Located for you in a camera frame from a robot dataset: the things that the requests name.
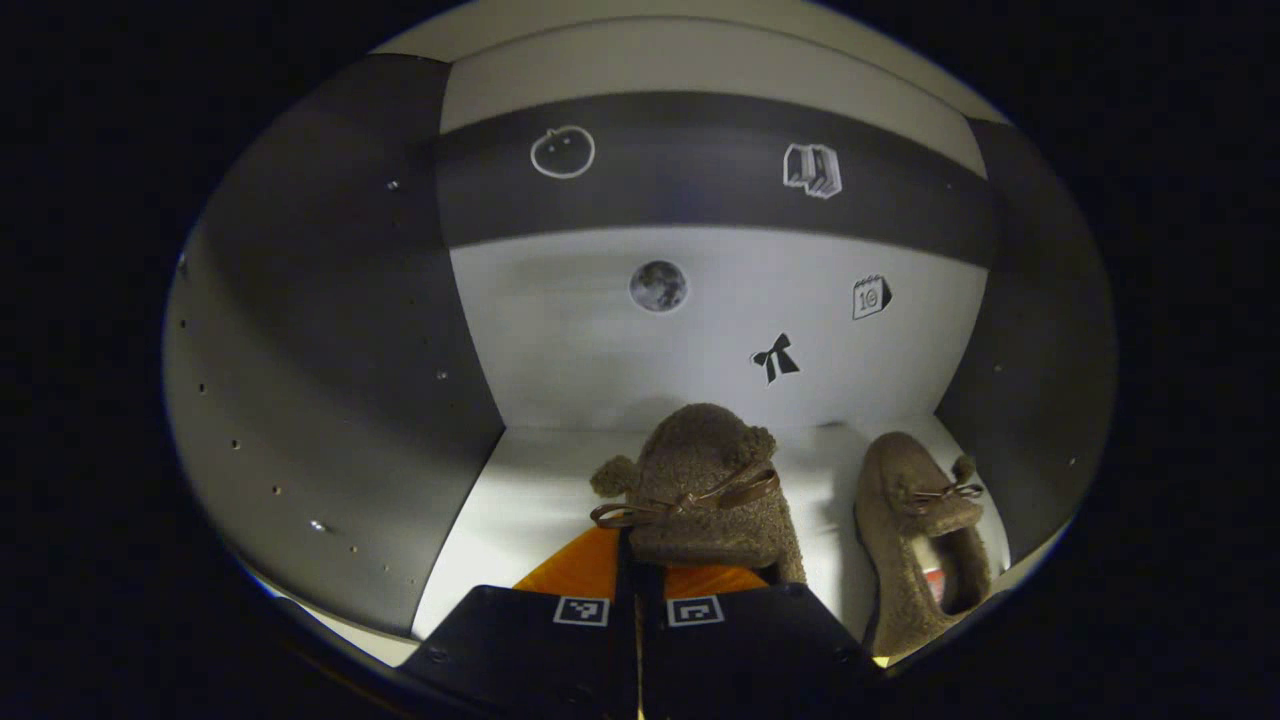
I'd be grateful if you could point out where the white cabinet shelf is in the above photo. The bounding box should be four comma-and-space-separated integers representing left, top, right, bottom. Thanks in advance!
410, 415, 1011, 641

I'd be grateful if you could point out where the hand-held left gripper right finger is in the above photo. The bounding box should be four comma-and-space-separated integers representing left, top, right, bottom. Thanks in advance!
635, 565, 889, 720

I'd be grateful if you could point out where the brown fuzzy shoe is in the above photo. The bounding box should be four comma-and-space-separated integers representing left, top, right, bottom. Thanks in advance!
590, 403, 807, 586
853, 432, 993, 661

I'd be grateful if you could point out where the white shoe cabinet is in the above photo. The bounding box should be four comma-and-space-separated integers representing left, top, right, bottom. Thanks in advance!
163, 0, 1118, 671

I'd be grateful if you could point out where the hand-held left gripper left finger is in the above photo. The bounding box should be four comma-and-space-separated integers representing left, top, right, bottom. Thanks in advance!
400, 525, 641, 720

